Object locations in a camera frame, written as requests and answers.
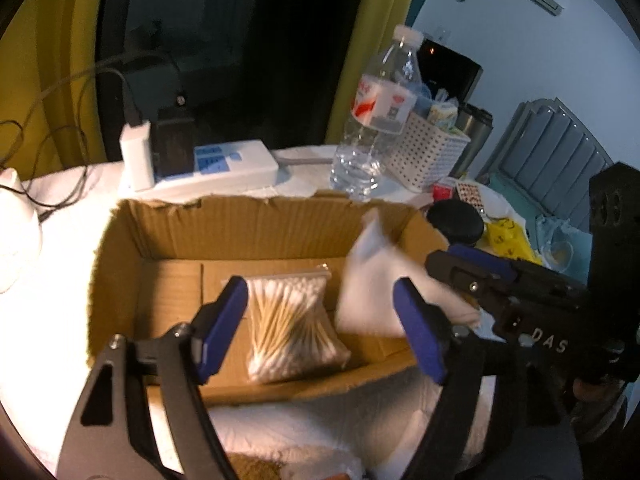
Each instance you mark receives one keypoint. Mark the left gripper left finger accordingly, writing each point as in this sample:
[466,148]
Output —
[110,435]

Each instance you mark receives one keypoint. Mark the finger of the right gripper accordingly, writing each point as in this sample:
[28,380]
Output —
[487,289]
[482,258]

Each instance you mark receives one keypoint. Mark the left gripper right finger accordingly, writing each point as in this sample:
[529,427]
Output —
[528,436]

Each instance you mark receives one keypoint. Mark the white cloth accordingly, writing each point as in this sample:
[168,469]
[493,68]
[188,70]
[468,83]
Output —
[373,265]

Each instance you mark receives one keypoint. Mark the brown plush toy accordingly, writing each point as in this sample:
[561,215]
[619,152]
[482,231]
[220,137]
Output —
[254,468]

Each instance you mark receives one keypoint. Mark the cotton swab bag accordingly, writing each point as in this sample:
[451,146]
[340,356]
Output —
[291,335]

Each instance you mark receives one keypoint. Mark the yellow plastic bag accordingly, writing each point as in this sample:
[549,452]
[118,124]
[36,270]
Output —
[505,238]

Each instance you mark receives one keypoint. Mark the black round case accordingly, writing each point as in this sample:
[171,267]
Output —
[459,222]

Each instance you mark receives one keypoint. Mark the small patterned card box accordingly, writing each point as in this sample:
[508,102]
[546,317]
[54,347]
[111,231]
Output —
[469,192]

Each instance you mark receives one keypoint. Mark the grey padded headboard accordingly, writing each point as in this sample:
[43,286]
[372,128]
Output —
[549,156]

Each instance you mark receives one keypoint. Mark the white perforated basket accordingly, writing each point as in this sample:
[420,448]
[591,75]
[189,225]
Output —
[424,154]

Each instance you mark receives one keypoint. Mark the steel thermos cup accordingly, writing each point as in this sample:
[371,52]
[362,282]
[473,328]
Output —
[477,124]

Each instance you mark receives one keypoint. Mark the brown cardboard box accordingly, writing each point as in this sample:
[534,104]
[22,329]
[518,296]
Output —
[158,263]

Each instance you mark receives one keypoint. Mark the plastic water bottle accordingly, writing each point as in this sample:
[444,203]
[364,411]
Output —
[386,94]

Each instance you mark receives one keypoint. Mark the black appliance box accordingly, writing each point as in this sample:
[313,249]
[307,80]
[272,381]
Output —
[443,68]

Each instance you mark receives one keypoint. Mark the white desk lamp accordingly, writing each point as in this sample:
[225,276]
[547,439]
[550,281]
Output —
[20,231]

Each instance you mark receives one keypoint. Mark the white charger plug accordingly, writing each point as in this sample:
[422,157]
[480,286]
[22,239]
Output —
[135,145]

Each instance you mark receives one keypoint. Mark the yellow curtain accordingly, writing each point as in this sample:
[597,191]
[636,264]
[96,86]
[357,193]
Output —
[374,26]

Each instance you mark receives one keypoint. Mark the black power adapter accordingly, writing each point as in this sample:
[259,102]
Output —
[172,143]

